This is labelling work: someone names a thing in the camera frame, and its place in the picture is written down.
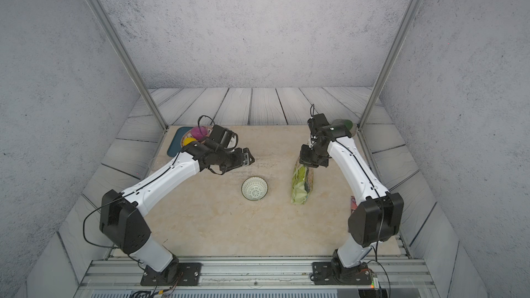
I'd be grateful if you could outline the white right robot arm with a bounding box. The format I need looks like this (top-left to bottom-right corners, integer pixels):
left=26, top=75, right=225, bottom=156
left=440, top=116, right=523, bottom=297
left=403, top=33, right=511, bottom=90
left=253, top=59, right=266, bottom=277
left=300, top=114, right=404, bottom=271

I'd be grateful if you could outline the yellow lemon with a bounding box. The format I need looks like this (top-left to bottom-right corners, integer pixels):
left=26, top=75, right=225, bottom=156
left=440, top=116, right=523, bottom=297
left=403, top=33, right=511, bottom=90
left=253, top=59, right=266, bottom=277
left=182, top=137, right=197, bottom=146

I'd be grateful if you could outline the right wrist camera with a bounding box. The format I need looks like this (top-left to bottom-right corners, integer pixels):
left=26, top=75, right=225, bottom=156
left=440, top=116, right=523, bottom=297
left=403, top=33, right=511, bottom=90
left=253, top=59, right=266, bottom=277
left=307, top=113, right=329, bottom=137

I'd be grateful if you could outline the green oats bag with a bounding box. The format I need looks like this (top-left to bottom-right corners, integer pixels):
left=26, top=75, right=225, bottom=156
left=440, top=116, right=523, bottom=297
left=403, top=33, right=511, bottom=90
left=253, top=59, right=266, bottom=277
left=291, top=162, right=313, bottom=205

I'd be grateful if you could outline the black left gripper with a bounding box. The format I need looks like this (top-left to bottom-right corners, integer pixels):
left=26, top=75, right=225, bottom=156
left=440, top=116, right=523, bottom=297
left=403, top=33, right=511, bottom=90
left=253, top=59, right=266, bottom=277
left=215, top=146, right=257, bottom=172

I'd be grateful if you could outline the teal serving tray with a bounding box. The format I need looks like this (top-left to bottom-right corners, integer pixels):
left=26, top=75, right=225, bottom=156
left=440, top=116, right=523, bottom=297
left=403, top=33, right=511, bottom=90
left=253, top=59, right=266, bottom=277
left=166, top=126, right=192, bottom=158

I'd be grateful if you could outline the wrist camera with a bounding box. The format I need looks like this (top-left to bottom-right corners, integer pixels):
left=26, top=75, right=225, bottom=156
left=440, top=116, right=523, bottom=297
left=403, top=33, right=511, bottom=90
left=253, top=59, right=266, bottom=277
left=307, top=113, right=329, bottom=137
left=209, top=125, right=239, bottom=149

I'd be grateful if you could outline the purple snack packet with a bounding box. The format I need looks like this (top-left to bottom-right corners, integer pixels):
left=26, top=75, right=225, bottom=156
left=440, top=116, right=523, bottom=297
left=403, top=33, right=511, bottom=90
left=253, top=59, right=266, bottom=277
left=351, top=196, right=357, bottom=213

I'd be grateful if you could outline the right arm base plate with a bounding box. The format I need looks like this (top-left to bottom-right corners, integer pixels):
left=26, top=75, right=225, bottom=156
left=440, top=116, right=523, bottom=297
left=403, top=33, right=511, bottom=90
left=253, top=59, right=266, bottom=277
left=310, top=260, right=373, bottom=286

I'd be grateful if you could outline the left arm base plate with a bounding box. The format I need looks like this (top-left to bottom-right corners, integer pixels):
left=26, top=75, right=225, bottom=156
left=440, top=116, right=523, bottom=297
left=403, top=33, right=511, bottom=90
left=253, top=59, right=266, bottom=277
left=140, top=261, right=202, bottom=286

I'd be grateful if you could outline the purple onion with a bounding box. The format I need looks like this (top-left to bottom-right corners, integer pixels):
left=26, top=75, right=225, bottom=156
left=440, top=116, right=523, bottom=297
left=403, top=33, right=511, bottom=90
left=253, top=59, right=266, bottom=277
left=190, top=126, right=208, bottom=141

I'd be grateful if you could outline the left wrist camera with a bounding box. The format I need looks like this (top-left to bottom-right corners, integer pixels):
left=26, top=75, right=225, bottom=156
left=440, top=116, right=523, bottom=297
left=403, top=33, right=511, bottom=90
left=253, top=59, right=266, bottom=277
left=209, top=125, right=239, bottom=149

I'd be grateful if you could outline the green avocado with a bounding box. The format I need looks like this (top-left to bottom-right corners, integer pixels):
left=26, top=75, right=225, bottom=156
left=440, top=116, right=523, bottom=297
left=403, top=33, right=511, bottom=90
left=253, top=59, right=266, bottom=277
left=342, top=119, right=353, bottom=131

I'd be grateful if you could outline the small grey dish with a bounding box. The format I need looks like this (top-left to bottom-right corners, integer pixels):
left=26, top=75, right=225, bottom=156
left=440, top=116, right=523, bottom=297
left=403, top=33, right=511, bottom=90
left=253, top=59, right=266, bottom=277
left=347, top=125, right=357, bottom=136

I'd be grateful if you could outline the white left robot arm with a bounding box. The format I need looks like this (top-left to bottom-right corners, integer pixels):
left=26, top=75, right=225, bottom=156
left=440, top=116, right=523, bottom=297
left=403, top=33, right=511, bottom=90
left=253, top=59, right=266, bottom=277
left=99, top=142, right=255, bottom=273

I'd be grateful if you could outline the patterned fruit plate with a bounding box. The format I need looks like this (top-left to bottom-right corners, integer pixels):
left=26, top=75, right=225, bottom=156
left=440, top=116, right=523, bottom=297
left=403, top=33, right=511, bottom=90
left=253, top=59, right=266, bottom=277
left=181, top=126, right=213, bottom=146

